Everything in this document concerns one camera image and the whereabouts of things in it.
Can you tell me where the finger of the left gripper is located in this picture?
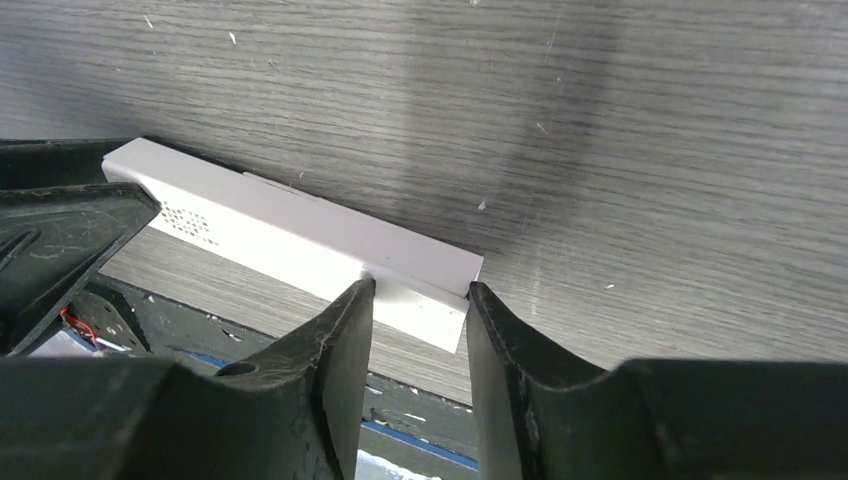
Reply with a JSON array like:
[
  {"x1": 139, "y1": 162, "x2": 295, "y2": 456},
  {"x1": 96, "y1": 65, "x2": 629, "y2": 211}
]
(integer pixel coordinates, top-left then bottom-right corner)
[
  {"x1": 1, "y1": 183, "x2": 161, "y2": 356},
  {"x1": 1, "y1": 139, "x2": 129, "y2": 190}
]

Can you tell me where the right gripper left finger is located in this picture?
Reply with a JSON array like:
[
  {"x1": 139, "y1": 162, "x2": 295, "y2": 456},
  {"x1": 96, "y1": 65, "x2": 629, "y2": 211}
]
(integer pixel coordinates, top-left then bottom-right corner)
[{"x1": 0, "y1": 278, "x2": 378, "y2": 480}]

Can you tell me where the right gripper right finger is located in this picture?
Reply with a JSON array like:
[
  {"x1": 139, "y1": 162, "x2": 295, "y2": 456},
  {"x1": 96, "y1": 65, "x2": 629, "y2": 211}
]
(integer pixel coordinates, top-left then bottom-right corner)
[{"x1": 466, "y1": 282, "x2": 847, "y2": 479}]

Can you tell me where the white remote battery cover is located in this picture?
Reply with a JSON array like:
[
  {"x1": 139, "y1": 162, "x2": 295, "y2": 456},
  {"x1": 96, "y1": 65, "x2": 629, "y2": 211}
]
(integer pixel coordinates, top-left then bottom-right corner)
[{"x1": 101, "y1": 138, "x2": 483, "y2": 353}]

